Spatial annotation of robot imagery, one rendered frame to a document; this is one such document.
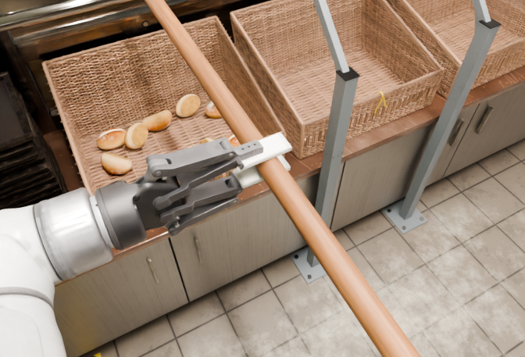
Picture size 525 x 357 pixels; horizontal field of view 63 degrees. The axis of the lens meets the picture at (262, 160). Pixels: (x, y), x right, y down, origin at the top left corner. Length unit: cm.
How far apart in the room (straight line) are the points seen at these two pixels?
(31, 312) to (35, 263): 6
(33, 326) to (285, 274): 143
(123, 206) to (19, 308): 13
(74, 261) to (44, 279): 3
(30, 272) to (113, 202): 10
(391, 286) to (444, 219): 43
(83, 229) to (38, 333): 11
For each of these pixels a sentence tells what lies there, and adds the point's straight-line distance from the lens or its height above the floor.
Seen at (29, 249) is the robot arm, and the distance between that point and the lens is 49.
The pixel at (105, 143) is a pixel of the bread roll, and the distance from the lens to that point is 142.
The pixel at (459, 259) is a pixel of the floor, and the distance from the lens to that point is 198.
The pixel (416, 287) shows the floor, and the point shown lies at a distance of 186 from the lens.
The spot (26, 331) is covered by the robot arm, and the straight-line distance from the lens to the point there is 42.
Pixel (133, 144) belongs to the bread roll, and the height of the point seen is 63.
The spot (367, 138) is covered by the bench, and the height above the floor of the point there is 58.
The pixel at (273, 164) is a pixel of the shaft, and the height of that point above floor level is 120.
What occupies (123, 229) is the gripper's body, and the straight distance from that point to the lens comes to 49.
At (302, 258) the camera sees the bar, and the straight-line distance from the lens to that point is 181.
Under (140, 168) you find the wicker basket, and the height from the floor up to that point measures 59.
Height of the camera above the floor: 160
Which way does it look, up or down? 49 degrees down
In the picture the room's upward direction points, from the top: straight up
